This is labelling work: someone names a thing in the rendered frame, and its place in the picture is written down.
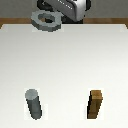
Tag grey loop with handle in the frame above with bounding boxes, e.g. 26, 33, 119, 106
30, 9, 64, 34

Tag brown square wooden peg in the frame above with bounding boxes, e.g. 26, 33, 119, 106
87, 89, 103, 119

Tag grey round peg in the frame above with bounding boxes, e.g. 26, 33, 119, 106
24, 88, 43, 120

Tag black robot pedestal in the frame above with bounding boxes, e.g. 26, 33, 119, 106
58, 14, 86, 24

